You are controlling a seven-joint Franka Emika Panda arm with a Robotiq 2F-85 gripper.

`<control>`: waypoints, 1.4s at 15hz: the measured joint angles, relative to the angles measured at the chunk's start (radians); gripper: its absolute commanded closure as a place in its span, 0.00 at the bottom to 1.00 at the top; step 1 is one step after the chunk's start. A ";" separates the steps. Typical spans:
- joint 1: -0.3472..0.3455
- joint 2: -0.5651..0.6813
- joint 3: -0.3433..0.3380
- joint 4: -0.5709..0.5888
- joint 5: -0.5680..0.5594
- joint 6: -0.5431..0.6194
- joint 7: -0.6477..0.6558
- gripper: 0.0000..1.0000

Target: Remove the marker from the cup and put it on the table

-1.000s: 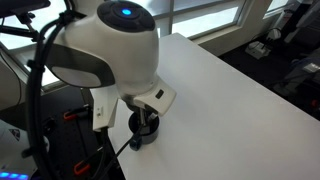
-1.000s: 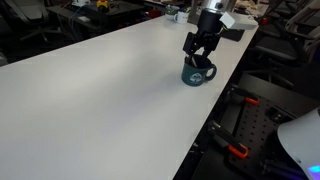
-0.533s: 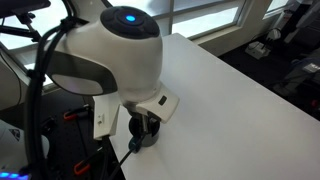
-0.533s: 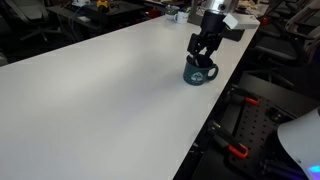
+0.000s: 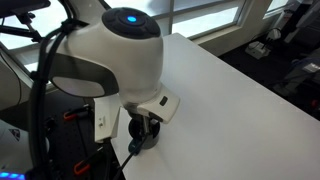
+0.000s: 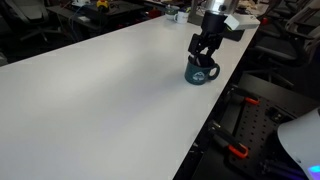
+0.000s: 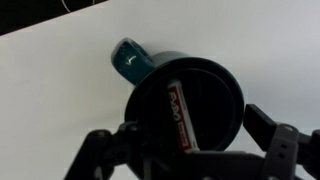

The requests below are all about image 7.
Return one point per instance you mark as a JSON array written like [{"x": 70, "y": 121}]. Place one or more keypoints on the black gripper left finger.
[{"x": 100, "y": 150}]

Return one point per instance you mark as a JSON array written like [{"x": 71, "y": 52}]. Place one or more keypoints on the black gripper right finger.
[{"x": 283, "y": 146}]

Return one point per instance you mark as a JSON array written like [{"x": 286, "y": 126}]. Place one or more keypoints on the red whiteboard marker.
[{"x": 181, "y": 116}]

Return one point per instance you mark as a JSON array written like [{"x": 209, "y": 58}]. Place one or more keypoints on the dark teal ceramic mug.
[{"x": 133, "y": 65}]

